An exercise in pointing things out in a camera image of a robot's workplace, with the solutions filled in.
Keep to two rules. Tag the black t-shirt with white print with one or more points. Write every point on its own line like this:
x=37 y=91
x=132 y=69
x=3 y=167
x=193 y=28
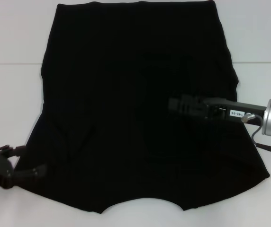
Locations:
x=114 y=82

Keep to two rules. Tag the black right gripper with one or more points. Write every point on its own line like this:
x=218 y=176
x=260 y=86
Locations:
x=220 y=110

